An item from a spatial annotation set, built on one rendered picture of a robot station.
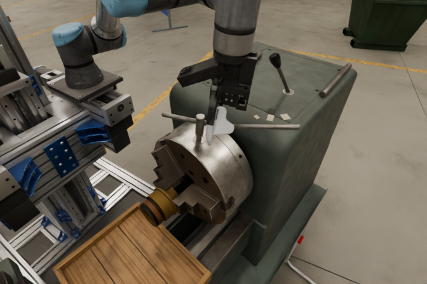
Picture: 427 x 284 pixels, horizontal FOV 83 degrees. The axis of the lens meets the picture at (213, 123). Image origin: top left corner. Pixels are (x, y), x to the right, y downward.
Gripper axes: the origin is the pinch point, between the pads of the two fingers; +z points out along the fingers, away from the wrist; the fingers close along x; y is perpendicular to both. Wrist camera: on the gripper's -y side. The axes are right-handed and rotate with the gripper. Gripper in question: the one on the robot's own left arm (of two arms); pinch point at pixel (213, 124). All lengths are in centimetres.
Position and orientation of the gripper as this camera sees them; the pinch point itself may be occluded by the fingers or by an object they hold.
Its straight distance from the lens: 59.8
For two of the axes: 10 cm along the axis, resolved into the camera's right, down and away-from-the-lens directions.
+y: 9.7, 2.0, -1.1
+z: -0.7, 7.4, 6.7
